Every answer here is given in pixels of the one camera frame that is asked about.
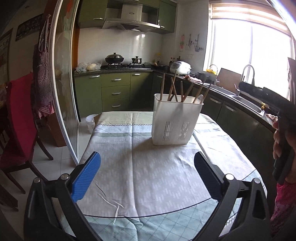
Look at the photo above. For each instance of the sliding glass door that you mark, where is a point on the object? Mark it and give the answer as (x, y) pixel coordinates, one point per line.
(61, 75)

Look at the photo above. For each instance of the pink knitted right sleeve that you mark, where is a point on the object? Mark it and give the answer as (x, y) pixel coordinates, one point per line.
(283, 206)

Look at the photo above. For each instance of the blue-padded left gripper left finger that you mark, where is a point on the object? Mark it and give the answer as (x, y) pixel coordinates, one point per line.
(41, 221)

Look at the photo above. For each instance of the small steel faucet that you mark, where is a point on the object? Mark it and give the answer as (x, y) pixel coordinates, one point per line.
(213, 72)

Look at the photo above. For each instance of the steel range hood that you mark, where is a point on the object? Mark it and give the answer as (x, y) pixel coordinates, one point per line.
(130, 19)

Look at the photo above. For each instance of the plastic bag with food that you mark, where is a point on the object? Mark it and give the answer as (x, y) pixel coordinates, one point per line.
(84, 67)

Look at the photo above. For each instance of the gas stove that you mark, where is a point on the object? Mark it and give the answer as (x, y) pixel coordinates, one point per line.
(125, 67)

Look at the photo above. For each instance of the white rice cooker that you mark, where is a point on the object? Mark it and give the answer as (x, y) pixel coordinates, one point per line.
(180, 67)

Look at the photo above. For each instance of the hanging checkered apron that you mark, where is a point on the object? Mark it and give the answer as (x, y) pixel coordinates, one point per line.
(42, 85)

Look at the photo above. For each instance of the white trash bin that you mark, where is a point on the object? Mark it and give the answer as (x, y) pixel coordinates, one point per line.
(90, 122)

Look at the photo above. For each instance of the red wooden chair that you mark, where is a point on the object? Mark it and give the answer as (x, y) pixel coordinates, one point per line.
(19, 151)

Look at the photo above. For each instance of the person's right hand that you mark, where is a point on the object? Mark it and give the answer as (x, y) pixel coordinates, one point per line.
(277, 149)

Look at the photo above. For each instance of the clear plastic spoon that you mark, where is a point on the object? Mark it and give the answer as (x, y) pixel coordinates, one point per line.
(199, 99)

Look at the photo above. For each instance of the patterned grey-green tablecloth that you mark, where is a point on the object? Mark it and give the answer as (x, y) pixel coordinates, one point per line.
(147, 192)

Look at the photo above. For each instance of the black wok with lid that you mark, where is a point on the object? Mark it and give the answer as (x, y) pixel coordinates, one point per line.
(114, 58)

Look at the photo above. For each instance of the wooden cutting board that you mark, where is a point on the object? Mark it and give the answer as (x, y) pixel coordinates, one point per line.
(228, 79)

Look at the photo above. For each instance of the stainless double sink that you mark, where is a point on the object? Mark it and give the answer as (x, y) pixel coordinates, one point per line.
(240, 99)

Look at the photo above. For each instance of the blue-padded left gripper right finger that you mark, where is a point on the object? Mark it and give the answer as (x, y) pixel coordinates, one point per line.
(252, 221)

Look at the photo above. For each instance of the tall steel faucet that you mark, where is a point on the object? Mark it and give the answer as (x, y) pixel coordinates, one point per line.
(247, 76)

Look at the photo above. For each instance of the small black pot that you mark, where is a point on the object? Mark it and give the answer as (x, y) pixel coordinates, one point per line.
(136, 60)

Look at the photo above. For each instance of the window with blind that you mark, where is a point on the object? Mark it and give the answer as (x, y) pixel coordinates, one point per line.
(246, 32)

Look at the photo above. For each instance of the black pot on counter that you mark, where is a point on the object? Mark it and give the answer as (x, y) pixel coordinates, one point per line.
(202, 76)

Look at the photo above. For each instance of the white plastic utensil holder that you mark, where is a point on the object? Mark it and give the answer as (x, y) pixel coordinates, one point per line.
(174, 121)

